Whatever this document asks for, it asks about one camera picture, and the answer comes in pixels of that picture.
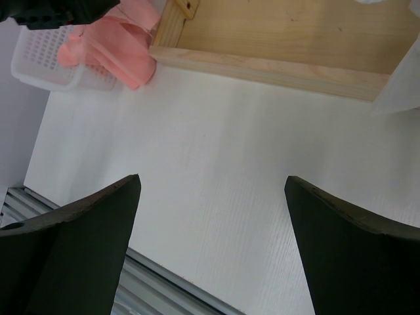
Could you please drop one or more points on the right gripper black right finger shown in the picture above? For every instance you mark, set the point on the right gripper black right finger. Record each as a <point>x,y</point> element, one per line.
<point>355,261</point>

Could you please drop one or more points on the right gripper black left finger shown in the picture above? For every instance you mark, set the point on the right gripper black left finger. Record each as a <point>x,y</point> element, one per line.
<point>69,260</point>

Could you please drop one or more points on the pink skirt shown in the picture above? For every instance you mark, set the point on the pink skirt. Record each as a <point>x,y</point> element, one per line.
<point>119,42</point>

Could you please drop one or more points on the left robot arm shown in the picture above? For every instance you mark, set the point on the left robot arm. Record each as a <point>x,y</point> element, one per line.
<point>53,14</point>

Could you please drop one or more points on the white ruffled garment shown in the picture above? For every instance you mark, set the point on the white ruffled garment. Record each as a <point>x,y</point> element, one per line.
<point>401,92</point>

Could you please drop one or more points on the white plastic basket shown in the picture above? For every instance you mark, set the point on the white plastic basket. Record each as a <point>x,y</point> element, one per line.
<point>34,63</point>

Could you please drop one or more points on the wooden clothes rack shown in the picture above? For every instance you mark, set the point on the wooden clothes rack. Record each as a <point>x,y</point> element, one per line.
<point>342,48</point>

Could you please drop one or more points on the aluminium rail frame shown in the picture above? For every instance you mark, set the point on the aluminium rail frame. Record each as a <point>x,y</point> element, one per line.
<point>144,286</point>

